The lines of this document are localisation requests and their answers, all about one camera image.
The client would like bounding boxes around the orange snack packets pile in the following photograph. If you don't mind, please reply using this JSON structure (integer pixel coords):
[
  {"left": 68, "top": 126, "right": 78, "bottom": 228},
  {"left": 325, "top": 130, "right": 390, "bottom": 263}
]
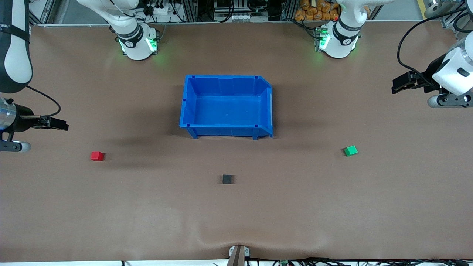
[{"left": 295, "top": 0, "right": 340, "bottom": 21}]

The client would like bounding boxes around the white power strip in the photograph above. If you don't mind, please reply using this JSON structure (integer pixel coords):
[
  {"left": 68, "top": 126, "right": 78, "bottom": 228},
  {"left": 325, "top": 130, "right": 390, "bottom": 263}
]
[{"left": 146, "top": 0, "right": 178, "bottom": 17}]

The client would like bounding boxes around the blue plastic storage bin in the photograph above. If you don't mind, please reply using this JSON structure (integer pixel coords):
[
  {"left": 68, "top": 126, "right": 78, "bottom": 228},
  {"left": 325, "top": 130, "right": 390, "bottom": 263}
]
[{"left": 179, "top": 75, "right": 274, "bottom": 140}]

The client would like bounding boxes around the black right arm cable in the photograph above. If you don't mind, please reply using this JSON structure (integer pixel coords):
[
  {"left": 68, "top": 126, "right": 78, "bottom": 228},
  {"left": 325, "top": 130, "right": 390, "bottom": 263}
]
[{"left": 26, "top": 86, "right": 61, "bottom": 118}]

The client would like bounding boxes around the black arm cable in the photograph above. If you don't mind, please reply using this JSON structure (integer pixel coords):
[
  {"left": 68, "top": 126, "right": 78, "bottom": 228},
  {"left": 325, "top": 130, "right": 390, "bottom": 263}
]
[
  {"left": 397, "top": 7, "right": 473, "bottom": 80},
  {"left": 26, "top": 86, "right": 61, "bottom": 118}
]

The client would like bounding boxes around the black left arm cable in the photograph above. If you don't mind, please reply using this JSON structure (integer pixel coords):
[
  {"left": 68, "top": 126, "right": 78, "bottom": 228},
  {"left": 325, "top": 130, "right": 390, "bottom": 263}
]
[{"left": 397, "top": 7, "right": 473, "bottom": 80}]

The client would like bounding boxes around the aluminium frame profile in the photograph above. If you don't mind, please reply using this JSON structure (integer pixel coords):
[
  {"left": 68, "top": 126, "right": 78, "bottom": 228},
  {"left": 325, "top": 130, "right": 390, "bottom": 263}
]
[{"left": 442, "top": 6, "right": 473, "bottom": 39}]

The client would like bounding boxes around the aluminium frame strut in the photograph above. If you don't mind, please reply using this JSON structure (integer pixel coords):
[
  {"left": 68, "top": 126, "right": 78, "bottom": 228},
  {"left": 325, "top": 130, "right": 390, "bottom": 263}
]
[{"left": 30, "top": 0, "right": 59, "bottom": 24}]

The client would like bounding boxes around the metal table edge rail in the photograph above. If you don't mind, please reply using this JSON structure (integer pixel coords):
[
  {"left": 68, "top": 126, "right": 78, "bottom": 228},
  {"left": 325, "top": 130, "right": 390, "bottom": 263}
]
[{"left": 31, "top": 20, "right": 449, "bottom": 28}]

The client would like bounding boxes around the brown camera mount pole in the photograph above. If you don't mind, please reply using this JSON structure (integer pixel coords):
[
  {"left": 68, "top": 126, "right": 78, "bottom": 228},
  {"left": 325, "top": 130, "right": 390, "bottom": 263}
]
[{"left": 226, "top": 246, "right": 246, "bottom": 266}]

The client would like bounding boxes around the grey metal clamp bracket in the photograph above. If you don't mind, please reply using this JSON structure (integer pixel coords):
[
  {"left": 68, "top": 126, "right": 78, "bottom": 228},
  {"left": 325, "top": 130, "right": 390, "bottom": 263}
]
[{"left": 228, "top": 245, "right": 251, "bottom": 259}]

